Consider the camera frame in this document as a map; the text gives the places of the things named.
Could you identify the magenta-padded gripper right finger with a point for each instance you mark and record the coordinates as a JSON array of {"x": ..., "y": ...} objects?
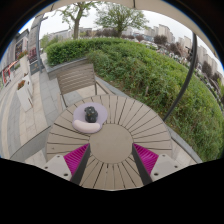
[{"x": 164, "y": 165}]

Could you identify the slatted outdoor chair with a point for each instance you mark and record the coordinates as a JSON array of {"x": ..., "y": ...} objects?
[{"x": 76, "y": 78}]

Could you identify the white planter box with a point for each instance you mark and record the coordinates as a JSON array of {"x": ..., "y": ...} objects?
[{"x": 24, "y": 98}]

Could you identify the black computer mouse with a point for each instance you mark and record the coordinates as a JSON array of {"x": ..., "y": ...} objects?
[{"x": 91, "y": 114}]

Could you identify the dark curved umbrella pole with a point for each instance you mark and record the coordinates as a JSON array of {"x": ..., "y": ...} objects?
[{"x": 185, "y": 80}]

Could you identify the bushy green tree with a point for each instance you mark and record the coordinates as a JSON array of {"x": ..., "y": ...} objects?
[{"x": 121, "y": 16}]

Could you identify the bare-trunked green tree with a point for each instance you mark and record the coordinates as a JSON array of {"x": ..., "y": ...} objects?
[{"x": 77, "y": 20}]

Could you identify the cream umbrella canopy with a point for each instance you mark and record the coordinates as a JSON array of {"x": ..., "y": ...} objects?
[{"x": 150, "y": 5}]

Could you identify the grey sign pillar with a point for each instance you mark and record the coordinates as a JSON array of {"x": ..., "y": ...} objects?
[{"x": 35, "y": 46}]

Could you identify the lilac mouse pad with wrist rest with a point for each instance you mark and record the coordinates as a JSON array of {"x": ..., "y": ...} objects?
[{"x": 101, "y": 113}]

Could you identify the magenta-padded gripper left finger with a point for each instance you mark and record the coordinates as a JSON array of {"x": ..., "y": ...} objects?
[{"x": 59, "y": 165}]

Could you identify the distant apartment buildings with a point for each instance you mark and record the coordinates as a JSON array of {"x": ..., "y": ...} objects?
[{"x": 166, "y": 33}]

